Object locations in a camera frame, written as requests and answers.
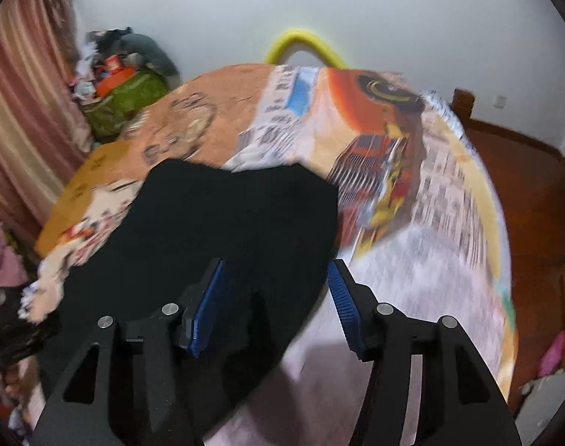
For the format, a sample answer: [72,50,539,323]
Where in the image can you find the pink cloth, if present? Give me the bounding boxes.
[0,223,30,289]

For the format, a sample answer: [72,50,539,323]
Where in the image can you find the black elephant print t-shirt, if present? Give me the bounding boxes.
[36,158,341,428]

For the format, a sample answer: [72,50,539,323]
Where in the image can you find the bamboo lap desk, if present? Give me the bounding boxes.
[34,142,146,256]

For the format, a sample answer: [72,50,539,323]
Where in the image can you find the green storage box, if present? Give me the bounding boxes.
[80,70,169,142]

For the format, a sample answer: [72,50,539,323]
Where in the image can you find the striped curtain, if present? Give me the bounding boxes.
[0,0,95,242]

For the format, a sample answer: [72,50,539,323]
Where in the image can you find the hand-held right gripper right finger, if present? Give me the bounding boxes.
[326,259,525,446]

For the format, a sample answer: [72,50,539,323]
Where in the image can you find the pile of clothes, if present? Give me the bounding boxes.
[71,28,130,98]

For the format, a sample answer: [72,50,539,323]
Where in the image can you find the bed with patterned sheet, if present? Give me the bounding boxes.
[20,62,520,446]

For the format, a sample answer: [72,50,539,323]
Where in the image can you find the yellow foam tube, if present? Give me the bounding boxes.
[263,28,345,70]

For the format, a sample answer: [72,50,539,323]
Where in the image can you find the orange box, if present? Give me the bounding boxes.
[95,67,137,98]

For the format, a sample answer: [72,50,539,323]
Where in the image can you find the wooden bedpost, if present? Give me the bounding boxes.
[452,87,475,124]

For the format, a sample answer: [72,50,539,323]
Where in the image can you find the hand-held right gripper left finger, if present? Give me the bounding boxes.
[34,256,227,446]

